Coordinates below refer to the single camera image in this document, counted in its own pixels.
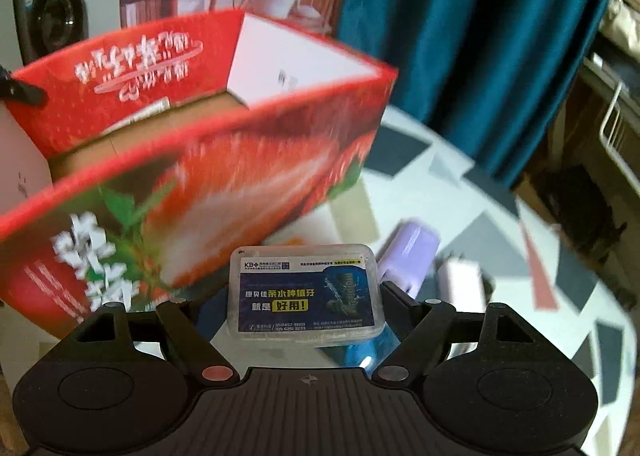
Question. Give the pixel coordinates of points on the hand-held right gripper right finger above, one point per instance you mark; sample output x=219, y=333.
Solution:
x=400, y=306

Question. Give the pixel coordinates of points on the grey washing machine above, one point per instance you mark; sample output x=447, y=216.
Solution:
x=52, y=11

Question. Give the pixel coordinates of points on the lilac glue stick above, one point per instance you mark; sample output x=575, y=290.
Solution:
x=407, y=256

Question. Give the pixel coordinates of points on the red strawberry print cardboard box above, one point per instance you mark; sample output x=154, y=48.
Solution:
x=210, y=176

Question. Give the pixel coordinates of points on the clear plastic box blue label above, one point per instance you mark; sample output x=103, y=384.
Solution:
x=305, y=293

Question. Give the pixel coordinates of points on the dark bag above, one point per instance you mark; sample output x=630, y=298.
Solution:
x=575, y=211

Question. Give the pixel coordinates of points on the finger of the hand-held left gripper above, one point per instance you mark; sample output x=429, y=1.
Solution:
x=22, y=89

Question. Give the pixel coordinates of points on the teal curtain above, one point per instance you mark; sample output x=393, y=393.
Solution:
x=465, y=36

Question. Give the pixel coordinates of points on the small white case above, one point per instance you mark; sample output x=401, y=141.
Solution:
x=460, y=283

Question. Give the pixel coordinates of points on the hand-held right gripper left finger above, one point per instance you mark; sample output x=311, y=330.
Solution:
x=177, y=331

